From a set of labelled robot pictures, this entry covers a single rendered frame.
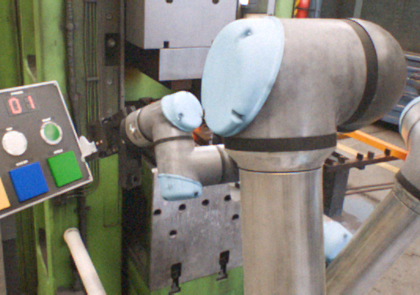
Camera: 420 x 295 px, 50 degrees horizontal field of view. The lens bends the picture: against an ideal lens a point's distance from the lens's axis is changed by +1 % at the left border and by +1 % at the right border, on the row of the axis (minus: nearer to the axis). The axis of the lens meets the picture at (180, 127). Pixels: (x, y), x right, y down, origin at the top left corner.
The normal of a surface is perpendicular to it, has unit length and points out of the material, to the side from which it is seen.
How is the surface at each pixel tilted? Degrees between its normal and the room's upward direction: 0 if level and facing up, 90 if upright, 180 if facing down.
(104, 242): 90
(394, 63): 71
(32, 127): 60
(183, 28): 90
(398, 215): 80
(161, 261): 90
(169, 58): 90
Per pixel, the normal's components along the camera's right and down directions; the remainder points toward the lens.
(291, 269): -0.06, 0.07
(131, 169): 0.75, 0.26
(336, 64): 0.32, -0.05
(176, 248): 0.44, 0.32
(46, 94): 0.70, -0.26
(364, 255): -0.67, 0.04
